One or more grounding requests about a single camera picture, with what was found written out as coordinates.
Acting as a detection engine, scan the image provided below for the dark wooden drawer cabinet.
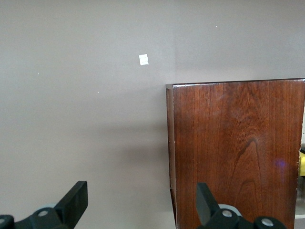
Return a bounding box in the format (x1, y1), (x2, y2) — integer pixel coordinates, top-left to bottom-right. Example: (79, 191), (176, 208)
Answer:
(165, 78), (305, 229)

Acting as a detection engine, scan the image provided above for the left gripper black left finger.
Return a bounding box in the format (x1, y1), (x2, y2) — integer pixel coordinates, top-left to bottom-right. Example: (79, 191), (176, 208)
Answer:
(0, 181), (89, 229)

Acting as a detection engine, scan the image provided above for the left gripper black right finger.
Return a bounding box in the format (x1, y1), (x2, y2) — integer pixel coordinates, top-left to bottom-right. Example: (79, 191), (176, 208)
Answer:
(195, 182), (287, 229)

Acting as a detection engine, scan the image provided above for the yellow block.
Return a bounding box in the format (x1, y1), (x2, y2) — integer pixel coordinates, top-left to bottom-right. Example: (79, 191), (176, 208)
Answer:
(298, 149), (305, 177)

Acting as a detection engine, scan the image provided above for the small square sticker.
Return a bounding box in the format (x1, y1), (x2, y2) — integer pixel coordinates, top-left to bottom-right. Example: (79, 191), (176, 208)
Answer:
(139, 53), (150, 66)

